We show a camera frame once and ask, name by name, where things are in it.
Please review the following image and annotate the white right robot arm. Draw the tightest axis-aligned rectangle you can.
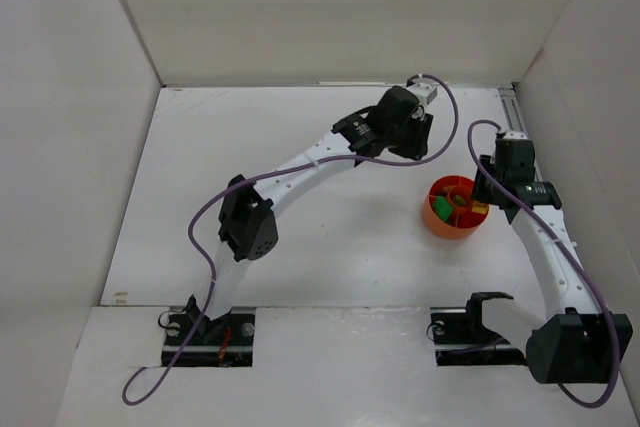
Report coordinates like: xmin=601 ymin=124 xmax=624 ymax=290
xmin=472 ymin=131 xmax=633 ymax=385

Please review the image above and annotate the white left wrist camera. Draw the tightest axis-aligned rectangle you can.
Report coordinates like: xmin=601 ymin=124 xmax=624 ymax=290
xmin=407 ymin=83 xmax=438 ymax=106

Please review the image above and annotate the orange divided round container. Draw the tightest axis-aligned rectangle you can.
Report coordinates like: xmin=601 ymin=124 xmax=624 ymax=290
xmin=422 ymin=175 xmax=490 ymax=240

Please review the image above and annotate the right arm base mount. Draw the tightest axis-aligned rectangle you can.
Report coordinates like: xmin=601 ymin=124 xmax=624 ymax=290
xmin=426 ymin=292 xmax=527 ymax=367

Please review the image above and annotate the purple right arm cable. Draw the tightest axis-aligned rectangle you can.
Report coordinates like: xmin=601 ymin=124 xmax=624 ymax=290
xmin=467 ymin=120 xmax=621 ymax=407

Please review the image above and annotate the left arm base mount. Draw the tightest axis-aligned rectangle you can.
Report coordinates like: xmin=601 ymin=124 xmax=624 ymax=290
xmin=157 ymin=299 xmax=256 ymax=368

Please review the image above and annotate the green large lego brick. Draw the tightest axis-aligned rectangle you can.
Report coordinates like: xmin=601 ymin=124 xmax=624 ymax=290
xmin=432 ymin=196 xmax=454 ymax=222

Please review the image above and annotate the lime green sloped lego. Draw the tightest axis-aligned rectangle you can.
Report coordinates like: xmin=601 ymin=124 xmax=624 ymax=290
xmin=453 ymin=194 xmax=467 ymax=206

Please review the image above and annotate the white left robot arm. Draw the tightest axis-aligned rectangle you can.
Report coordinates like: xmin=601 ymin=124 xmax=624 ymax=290
xmin=186 ymin=84 xmax=437 ymax=326

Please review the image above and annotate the yellow striped lego piece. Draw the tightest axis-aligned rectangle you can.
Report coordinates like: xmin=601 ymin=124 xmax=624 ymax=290
xmin=471 ymin=202 xmax=489 ymax=214

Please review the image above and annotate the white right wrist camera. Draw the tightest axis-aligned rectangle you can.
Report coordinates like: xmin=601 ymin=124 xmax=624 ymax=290
xmin=496 ymin=129 xmax=528 ymax=141

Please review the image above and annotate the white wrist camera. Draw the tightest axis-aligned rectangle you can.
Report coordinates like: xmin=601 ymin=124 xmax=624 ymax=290
xmin=496 ymin=129 xmax=528 ymax=141
xmin=407 ymin=83 xmax=438 ymax=106

